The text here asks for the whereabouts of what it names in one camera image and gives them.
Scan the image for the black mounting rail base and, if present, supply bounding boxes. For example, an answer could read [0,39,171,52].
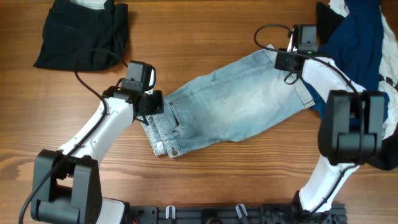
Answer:
[128,203,348,224]

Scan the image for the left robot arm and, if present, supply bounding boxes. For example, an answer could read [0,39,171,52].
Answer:
[21,60,164,223]

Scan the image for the light blue denim shorts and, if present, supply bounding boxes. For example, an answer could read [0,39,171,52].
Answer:
[144,45,315,158]

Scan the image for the white patterned garment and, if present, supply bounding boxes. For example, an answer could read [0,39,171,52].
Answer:
[70,0,106,10]

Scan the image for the folded black shorts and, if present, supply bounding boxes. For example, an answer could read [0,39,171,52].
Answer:
[34,0,129,72]

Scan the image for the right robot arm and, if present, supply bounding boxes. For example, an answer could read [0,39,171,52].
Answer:
[276,24,385,220]

